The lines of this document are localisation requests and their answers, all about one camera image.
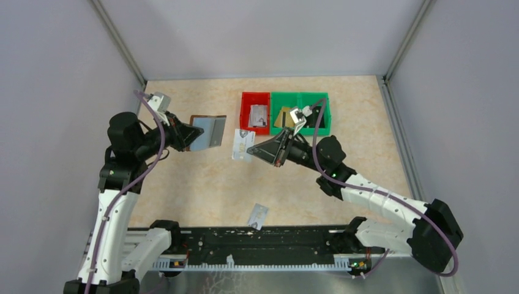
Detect brown leather card holder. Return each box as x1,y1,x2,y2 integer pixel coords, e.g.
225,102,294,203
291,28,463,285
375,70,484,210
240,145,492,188
189,115,226,151

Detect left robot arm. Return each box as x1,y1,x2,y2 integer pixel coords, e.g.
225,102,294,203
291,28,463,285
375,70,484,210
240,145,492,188
63,111,204,293

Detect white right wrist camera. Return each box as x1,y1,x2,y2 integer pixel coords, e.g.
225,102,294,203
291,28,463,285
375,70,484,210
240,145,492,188
289,105,313,135

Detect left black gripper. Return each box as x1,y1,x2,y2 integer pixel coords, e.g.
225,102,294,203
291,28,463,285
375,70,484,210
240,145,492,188
135,110,204,160

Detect right aluminium corner post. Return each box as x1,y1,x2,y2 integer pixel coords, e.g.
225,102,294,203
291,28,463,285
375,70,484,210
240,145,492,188
383,0,436,85

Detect white cards in red bin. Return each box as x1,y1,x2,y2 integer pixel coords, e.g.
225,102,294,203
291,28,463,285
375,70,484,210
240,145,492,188
248,105,268,127

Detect white silver credit card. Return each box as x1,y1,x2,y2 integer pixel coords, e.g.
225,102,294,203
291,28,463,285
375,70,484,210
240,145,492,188
231,129,256,162

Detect white slotted cable duct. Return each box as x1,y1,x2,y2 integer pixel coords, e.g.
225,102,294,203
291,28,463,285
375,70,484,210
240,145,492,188
151,258,352,272

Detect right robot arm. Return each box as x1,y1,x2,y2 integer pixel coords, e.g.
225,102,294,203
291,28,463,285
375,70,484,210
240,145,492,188
247,128,464,277

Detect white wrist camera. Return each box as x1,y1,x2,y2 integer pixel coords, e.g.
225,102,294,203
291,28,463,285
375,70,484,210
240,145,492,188
289,105,313,135
148,92,171,125

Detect black card holder in bin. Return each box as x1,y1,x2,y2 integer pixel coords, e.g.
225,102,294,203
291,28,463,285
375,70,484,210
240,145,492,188
304,106,327,129

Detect aluminium front frame rail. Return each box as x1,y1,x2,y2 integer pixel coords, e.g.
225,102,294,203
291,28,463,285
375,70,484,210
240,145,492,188
83,229,452,259

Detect left aluminium corner post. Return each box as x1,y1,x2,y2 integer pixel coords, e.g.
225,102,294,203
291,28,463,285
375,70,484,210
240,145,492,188
88,0,147,89

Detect green plastic bin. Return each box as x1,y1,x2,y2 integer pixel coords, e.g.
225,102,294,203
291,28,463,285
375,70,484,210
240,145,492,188
297,92,332,137
270,92,299,135

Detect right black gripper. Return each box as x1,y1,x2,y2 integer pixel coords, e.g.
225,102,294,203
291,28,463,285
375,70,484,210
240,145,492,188
248,126,327,173

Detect red plastic bin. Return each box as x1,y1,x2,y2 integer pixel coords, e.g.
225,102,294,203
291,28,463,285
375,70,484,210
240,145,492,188
239,92,271,135

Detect right green plastic bin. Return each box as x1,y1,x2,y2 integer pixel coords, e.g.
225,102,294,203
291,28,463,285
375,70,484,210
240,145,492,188
297,92,332,137

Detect middle green plastic bin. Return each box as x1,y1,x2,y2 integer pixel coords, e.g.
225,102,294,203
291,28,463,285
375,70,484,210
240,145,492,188
270,92,299,135

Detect silver grey credit card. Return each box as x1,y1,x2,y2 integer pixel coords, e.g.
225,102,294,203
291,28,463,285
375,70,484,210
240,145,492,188
247,203,269,230

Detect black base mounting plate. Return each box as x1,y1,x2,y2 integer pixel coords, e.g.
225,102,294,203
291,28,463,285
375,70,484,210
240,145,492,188
165,225,368,266

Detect aluminium corner post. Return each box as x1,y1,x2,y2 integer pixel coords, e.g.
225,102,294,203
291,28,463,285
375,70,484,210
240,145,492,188
383,0,436,85
88,0,147,89

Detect gold card in green bin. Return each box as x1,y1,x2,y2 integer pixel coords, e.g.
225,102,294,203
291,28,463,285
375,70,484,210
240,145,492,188
273,107,294,128

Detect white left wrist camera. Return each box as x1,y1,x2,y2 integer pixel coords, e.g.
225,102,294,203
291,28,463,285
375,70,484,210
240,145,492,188
148,92,171,125

